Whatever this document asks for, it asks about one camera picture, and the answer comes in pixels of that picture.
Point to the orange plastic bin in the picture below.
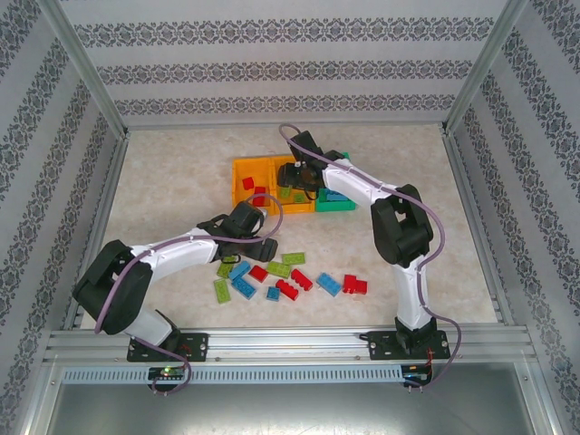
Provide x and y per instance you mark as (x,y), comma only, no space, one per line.
(240,170)
(294,208)

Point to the aluminium side rail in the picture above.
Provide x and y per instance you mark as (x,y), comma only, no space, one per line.
(103,204)
(463,181)

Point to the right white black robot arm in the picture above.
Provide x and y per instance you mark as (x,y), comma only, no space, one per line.
(349,183)

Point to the small red lego brick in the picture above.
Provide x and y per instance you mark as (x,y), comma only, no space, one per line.
(248,183)
(258,273)

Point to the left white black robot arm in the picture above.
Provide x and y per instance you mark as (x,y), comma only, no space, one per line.
(181,258)

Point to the red stepped lego brick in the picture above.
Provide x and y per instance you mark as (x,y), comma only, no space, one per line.
(354,284)

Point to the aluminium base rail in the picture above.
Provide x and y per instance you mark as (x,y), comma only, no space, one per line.
(281,344)

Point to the aluminium frame post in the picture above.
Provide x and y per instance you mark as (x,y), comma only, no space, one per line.
(482,68)
(86,68)

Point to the small circuit board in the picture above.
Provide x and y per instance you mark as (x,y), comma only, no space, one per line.
(167,373)
(417,372)

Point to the small green lego brick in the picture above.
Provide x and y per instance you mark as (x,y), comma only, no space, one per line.
(299,198)
(285,192)

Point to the grey metal panel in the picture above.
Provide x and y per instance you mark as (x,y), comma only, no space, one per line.
(290,410)

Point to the green plastic bin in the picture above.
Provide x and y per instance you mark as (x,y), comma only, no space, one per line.
(335,207)

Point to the aluminium cross rail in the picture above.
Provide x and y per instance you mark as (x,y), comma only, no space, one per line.
(285,124)

